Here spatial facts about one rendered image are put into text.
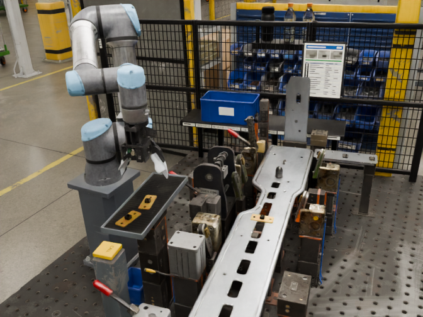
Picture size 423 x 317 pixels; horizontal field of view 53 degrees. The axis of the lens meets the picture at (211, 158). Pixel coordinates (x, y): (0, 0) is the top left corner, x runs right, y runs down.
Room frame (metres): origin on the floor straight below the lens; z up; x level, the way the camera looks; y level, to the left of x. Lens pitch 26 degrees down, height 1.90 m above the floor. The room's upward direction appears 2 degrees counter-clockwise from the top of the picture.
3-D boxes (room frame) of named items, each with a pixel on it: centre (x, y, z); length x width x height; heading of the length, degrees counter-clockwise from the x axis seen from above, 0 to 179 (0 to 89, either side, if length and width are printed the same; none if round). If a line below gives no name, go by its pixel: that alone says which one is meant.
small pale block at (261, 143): (1.87, -0.24, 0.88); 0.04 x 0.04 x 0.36; 71
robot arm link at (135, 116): (1.18, 0.21, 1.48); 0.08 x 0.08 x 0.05
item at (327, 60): (2.25, -0.61, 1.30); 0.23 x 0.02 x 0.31; 71
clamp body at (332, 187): (1.63, -0.51, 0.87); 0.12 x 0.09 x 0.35; 71
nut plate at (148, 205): (1.20, 0.21, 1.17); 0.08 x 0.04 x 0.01; 168
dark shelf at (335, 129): (2.23, -0.29, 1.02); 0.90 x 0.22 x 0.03; 71
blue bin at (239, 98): (2.29, -0.12, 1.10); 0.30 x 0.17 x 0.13; 71
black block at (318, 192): (1.52, -0.43, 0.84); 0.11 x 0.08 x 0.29; 71
